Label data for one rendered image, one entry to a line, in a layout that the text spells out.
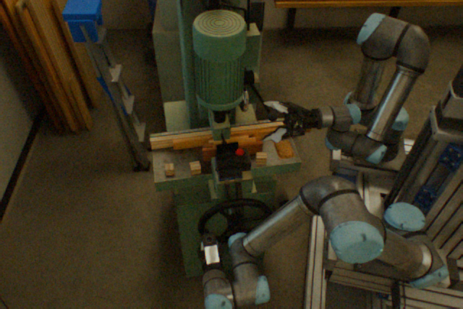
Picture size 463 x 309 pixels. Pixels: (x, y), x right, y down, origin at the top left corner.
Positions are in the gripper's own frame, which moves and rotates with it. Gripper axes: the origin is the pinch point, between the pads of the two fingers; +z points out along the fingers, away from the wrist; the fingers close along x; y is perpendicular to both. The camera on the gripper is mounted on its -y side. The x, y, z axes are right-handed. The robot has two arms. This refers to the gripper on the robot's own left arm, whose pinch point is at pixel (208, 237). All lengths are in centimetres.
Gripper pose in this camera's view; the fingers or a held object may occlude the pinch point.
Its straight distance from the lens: 150.4
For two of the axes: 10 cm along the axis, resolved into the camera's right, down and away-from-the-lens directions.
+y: 1.3, 9.3, 3.3
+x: 9.8, -1.7, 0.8
